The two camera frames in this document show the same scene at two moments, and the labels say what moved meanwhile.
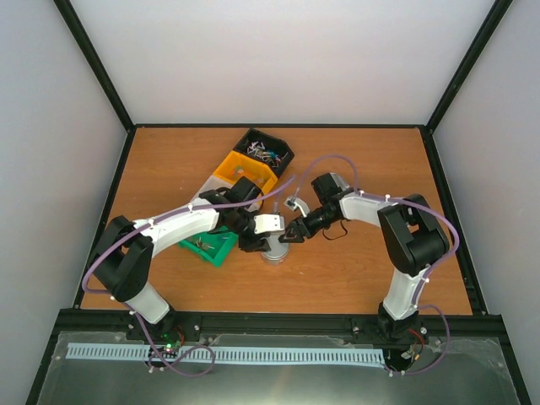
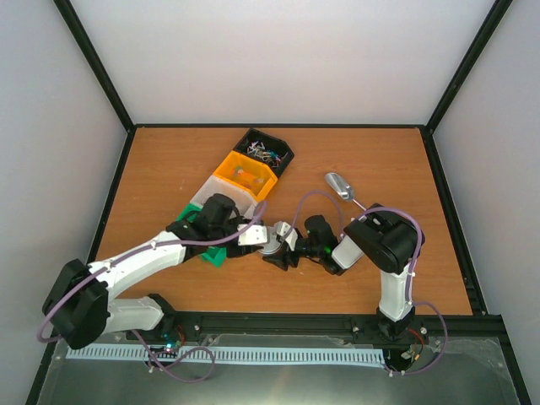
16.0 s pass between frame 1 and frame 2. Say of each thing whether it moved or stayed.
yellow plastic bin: stayed
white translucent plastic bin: stayed
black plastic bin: stayed
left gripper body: moved
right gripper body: moved
